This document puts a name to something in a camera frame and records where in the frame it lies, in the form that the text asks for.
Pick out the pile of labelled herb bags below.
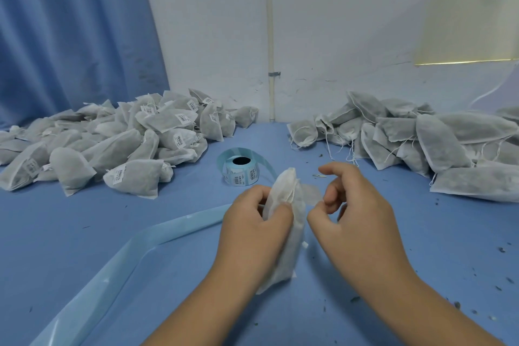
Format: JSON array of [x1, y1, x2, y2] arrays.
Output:
[[0, 88, 260, 199]]

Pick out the blue label roll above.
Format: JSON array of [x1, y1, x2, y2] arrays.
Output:
[[31, 147, 277, 346]]

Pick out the pile of unlabelled herb bags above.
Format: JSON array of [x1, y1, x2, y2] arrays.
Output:
[[287, 90, 519, 203]]

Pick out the person's left hand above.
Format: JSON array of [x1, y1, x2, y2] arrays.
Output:
[[212, 185, 295, 290]]

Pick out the white sachet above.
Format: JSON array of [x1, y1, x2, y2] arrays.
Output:
[[257, 167, 322, 295]]

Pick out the person's right hand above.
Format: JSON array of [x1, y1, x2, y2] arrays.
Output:
[[307, 162, 416, 294]]

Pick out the white wall pipe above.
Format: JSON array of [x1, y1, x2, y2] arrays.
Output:
[[265, 0, 277, 123]]

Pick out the blue curtain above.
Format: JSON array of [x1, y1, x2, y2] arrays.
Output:
[[0, 0, 170, 128]]

